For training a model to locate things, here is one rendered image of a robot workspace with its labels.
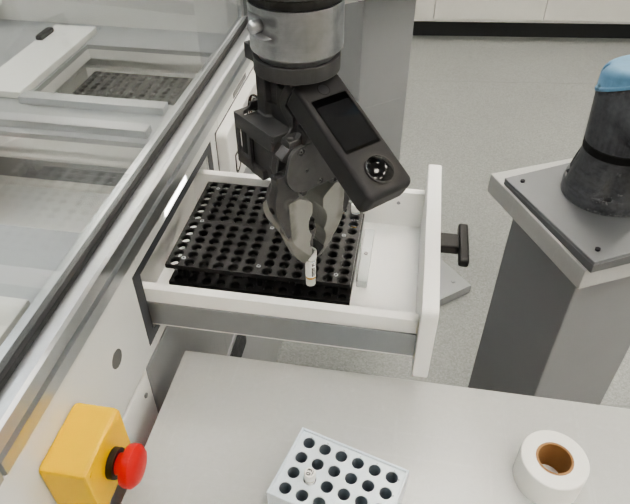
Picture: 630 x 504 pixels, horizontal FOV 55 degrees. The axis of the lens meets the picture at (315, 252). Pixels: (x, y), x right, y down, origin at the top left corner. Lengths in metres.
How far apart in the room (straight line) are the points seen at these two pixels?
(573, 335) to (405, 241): 0.46
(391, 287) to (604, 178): 0.43
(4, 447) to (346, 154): 0.35
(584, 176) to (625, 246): 0.13
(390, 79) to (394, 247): 0.88
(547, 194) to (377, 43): 0.67
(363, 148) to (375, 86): 1.17
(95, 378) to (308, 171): 0.30
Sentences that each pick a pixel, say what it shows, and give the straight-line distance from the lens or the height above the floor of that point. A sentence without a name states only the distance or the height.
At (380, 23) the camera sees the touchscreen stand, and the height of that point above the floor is 0.84.
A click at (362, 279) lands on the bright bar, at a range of 0.79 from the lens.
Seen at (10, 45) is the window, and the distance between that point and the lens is 0.53.
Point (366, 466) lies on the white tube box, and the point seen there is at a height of 0.80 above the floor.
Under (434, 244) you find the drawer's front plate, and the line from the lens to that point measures 0.72.
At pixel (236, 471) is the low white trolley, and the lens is 0.72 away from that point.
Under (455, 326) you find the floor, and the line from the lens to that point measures 1.92.
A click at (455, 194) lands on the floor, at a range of 2.45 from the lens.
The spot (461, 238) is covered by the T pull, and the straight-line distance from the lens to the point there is 0.77.
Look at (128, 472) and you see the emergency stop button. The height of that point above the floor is 0.89.
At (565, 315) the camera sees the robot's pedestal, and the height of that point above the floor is 0.61.
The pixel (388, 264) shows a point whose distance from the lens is 0.83.
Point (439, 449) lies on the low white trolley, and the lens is 0.75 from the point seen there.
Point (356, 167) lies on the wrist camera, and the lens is 0.47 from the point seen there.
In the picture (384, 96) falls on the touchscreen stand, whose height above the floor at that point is 0.64.
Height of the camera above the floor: 1.39
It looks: 41 degrees down
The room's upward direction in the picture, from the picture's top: straight up
